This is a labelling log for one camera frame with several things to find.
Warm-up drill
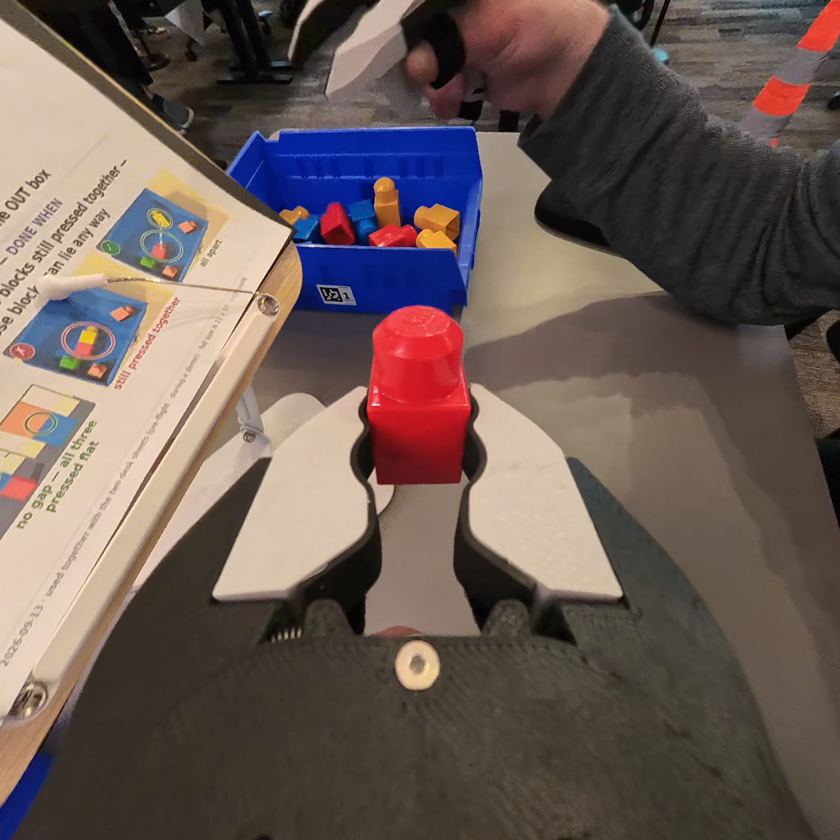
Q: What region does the blue bin of blocks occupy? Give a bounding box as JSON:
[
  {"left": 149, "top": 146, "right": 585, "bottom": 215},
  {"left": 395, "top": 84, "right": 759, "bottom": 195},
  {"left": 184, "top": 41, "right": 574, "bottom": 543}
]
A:
[{"left": 226, "top": 126, "right": 484, "bottom": 316}]

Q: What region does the orange traffic cone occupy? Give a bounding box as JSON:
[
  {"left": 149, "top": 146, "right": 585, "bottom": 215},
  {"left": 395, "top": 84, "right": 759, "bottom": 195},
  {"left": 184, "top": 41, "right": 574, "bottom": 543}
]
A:
[{"left": 738, "top": 0, "right": 840, "bottom": 148}]

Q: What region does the red toy block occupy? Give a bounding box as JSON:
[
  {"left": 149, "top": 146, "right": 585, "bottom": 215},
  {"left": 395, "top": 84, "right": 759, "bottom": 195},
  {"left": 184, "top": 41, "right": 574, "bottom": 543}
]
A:
[{"left": 366, "top": 305, "right": 472, "bottom": 487}]

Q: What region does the printed instruction sheet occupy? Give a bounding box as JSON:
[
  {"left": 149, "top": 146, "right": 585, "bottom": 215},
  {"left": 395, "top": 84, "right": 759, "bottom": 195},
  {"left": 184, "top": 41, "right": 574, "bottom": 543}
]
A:
[{"left": 0, "top": 26, "right": 293, "bottom": 690}]

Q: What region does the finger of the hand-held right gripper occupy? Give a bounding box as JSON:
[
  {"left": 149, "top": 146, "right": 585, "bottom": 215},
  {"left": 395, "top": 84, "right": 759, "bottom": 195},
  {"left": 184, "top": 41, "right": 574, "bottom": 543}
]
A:
[
  {"left": 287, "top": 0, "right": 379, "bottom": 68},
  {"left": 325, "top": 0, "right": 424, "bottom": 104}
]

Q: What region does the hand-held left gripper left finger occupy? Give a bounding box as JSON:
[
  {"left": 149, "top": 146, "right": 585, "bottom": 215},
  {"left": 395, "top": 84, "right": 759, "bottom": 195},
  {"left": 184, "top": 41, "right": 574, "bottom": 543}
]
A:
[{"left": 210, "top": 385, "right": 384, "bottom": 634}]

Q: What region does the person's right hand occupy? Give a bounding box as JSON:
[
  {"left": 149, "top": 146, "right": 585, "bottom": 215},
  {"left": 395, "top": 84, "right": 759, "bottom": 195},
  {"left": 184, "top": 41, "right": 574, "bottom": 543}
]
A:
[{"left": 403, "top": 0, "right": 614, "bottom": 126}]

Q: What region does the pile of toy blocks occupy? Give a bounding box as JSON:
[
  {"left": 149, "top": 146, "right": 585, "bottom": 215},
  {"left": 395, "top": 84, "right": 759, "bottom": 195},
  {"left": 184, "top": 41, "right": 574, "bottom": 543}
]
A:
[{"left": 279, "top": 176, "right": 462, "bottom": 257}]

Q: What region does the person's torso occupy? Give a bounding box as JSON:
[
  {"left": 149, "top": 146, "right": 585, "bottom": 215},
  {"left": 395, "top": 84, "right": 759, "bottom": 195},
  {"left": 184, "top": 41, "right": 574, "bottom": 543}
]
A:
[{"left": 814, "top": 433, "right": 840, "bottom": 532}]

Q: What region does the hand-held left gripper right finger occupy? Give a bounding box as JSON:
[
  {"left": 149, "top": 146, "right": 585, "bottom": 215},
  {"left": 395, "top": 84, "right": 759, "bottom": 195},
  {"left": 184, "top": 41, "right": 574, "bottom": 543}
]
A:
[{"left": 453, "top": 385, "right": 626, "bottom": 636}]

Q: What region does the person's right forearm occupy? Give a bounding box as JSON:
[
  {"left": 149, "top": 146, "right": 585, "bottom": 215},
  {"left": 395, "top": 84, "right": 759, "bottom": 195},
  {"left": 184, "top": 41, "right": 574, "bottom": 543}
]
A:
[{"left": 517, "top": 7, "right": 840, "bottom": 328}]

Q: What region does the grey desk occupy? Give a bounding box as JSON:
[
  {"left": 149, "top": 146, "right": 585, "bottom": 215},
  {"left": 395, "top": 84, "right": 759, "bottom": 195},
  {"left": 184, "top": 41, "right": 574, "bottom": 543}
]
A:
[{"left": 39, "top": 131, "right": 840, "bottom": 840}]

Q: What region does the wire page holder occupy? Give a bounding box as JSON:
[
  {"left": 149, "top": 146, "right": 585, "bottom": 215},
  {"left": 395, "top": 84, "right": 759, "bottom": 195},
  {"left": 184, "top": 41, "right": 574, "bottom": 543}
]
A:
[{"left": 36, "top": 274, "right": 280, "bottom": 317}]

